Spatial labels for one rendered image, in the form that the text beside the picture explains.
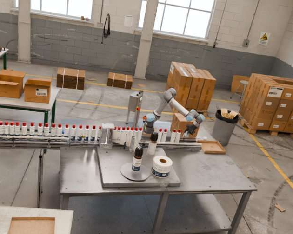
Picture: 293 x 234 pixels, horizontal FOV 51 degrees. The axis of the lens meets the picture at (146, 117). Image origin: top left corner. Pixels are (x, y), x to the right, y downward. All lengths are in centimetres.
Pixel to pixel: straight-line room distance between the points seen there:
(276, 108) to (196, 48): 316
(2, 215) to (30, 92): 230
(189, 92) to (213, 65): 256
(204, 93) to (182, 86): 55
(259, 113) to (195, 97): 141
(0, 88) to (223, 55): 641
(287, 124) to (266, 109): 68
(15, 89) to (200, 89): 397
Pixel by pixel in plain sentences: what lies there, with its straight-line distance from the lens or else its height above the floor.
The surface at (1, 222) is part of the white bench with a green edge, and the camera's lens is 280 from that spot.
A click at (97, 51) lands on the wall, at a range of 885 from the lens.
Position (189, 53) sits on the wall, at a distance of 911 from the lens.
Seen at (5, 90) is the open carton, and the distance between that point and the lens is 489.
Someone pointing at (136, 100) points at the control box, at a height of 144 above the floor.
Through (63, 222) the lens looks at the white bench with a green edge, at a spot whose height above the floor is 80.
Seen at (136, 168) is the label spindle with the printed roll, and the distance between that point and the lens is 318.
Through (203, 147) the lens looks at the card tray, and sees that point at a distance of 413.
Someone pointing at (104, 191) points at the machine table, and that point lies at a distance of 303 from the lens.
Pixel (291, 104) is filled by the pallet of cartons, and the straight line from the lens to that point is 723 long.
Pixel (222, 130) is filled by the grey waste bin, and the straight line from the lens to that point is 601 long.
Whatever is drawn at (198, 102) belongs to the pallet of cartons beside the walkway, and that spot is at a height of 31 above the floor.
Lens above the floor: 274
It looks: 25 degrees down
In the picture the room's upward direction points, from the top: 11 degrees clockwise
